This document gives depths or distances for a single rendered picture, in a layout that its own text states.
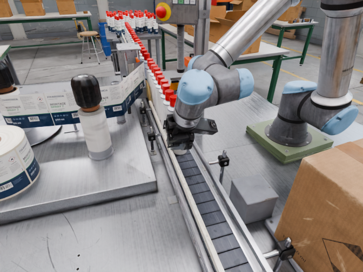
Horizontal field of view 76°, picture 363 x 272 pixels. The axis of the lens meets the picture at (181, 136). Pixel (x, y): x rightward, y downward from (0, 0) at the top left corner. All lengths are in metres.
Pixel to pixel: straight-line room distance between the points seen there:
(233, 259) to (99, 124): 0.56
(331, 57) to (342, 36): 0.06
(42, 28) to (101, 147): 7.68
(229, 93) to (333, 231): 0.35
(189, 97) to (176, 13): 0.47
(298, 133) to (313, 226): 0.51
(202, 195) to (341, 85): 0.53
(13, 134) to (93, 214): 0.35
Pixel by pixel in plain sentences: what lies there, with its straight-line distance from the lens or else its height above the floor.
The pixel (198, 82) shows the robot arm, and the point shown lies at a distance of 0.52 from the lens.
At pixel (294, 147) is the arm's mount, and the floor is 0.87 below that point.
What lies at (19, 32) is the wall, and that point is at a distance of 8.49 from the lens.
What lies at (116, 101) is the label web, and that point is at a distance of 1.04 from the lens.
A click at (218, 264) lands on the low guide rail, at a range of 0.58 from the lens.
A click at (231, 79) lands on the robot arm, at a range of 0.57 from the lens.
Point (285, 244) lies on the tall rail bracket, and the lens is 0.56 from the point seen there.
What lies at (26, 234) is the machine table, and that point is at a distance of 0.83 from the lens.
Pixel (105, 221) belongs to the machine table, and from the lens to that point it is 0.76.
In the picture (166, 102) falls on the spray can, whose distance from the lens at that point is 0.87.
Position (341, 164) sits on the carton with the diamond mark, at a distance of 0.56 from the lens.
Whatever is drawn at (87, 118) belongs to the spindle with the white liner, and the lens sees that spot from 0.81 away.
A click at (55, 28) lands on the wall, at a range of 8.41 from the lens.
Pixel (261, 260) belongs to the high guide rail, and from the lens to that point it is 0.54.
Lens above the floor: 1.42
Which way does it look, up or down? 34 degrees down
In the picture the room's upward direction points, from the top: straight up
